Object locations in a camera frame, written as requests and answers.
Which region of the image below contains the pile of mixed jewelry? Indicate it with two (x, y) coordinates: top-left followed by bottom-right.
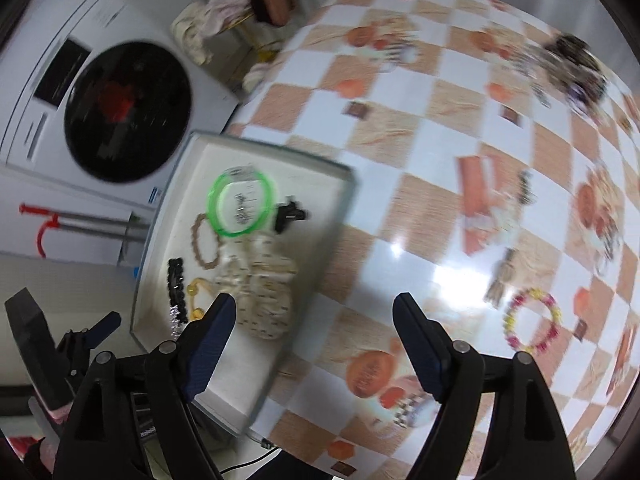
(520, 32), (613, 121)

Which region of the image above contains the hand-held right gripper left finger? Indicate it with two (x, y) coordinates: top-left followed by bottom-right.
(52, 292), (237, 480)

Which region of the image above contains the checkered printed tablecloth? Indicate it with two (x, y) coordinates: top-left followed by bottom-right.
(225, 0), (640, 480)

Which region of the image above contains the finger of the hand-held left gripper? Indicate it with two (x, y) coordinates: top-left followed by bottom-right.
(56, 311), (122, 377)

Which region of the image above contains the yellow bracelet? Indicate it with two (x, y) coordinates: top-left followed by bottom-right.
(186, 277), (221, 321)

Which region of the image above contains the cream beaded pouch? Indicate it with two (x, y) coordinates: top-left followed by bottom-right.
(215, 237), (301, 343)

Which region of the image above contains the red and grey mop handle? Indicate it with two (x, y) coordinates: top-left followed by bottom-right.
(19, 202), (151, 261)

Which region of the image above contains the small dark hair clip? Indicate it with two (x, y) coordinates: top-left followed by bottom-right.
(517, 170), (535, 206)

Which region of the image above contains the small patterned hair clip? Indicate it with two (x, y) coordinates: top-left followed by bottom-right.
(484, 250), (518, 308)

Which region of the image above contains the green plastic bangle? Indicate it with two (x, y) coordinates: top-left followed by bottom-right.
(206, 169), (277, 237)

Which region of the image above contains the small silver hair clip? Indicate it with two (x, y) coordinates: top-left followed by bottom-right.
(232, 190), (253, 226)

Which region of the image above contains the braided brown rope bracelet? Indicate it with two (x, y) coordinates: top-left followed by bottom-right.
(190, 212), (223, 268)

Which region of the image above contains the white front-load washing machine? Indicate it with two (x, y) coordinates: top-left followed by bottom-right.
(0, 0), (241, 211)

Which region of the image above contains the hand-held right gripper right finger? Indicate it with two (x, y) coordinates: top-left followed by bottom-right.
(392, 292), (576, 480)

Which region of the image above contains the colourful flower bead bracelet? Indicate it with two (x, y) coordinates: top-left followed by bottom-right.
(502, 287), (561, 353)

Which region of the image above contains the black claw hair clip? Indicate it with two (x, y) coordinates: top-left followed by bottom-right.
(272, 199), (312, 235)

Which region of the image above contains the white grey-rimmed tray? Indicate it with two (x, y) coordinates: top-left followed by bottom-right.
(129, 131), (358, 436)

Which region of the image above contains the black cable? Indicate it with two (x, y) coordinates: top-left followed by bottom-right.
(220, 437), (283, 476)

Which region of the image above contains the sparkly silver bracelet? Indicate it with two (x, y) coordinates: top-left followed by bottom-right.
(167, 305), (188, 338)

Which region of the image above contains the black bead bracelet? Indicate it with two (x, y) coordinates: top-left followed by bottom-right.
(166, 257), (188, 311)

